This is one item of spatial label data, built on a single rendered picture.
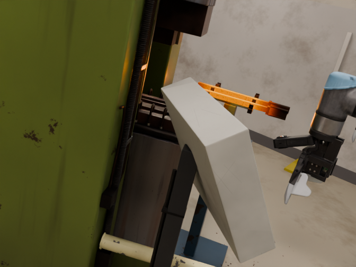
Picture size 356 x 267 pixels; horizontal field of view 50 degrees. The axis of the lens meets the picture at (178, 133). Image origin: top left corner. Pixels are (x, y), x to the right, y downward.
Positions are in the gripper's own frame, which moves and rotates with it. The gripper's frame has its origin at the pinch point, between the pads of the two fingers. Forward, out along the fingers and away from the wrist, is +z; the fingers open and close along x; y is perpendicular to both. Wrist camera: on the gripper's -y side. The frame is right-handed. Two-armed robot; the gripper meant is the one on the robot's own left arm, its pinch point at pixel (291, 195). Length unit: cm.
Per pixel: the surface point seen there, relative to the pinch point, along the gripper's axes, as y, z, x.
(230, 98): -52, -5, 58
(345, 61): -56, -19, 303
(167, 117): -48.4, -4.5, 3.6
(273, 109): -33, -6, 65
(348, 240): 13, 93, 182
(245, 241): 2.4, -4.0, -38.3
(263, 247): 5.3, -2.6, -34.8
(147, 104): -59, -6, 5
